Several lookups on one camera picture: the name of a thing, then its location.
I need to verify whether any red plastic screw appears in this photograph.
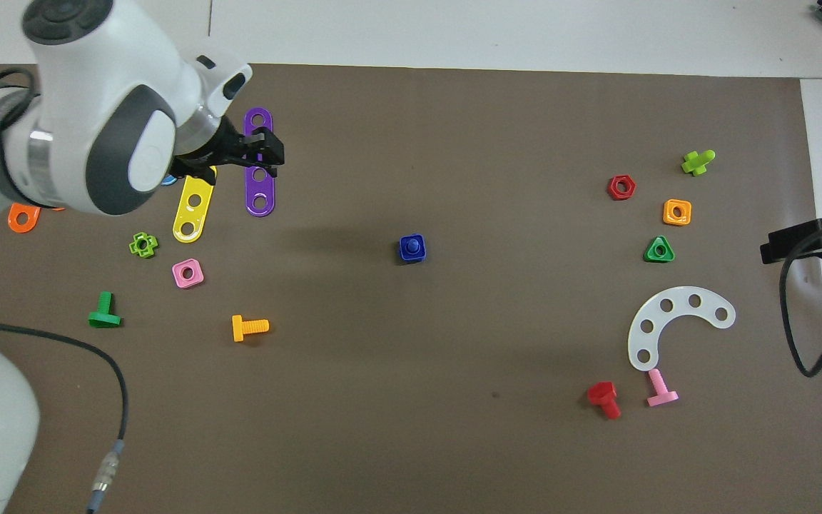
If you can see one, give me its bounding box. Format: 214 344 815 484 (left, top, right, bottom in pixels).
587 381 622 420

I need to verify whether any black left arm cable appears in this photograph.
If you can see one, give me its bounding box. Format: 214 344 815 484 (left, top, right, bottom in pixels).
0 314 130 514

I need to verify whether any blue square plastic nut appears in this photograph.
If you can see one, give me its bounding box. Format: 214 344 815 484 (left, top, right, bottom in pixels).
398 233 427 265

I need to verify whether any green plastic screw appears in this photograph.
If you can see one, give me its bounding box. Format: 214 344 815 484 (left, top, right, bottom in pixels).
88 291 123 329

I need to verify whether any small pink plastic screw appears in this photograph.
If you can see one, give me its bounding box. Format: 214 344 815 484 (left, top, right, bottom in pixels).
646 368 680 408

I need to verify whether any lime green cross-head screw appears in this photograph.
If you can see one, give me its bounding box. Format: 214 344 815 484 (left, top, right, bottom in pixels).
681 149 716 177

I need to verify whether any green triangle plastic nut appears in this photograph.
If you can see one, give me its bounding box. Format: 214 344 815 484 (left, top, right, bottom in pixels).
644 235 676 263

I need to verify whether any orange heart three-hole plate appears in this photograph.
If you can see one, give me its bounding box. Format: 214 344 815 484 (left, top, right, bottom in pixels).
8 203 66 234

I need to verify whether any yellow three-hole strip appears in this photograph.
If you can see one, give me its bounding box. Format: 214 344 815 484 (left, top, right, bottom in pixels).
172 168 218 244

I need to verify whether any orange square plastic nut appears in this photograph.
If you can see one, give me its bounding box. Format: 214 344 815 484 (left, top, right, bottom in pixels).
662 198 693 226

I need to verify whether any purple four-hole strip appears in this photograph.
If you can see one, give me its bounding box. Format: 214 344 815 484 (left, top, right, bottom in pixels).
243 107 278 218

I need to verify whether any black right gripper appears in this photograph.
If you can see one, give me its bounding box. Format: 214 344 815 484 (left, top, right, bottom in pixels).
168 114 287 186

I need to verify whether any brown table mat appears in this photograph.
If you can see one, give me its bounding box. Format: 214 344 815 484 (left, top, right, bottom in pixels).
0 63 822 514

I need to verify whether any orange plastic screw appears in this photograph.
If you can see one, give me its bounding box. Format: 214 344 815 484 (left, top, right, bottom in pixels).
231 315 270 343

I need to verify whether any pink square plastic nut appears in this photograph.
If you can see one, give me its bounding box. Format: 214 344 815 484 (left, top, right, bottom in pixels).
171 258 206 289

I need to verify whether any white curved five-hole plate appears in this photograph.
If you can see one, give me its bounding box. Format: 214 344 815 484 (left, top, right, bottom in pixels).
627 286 737 372

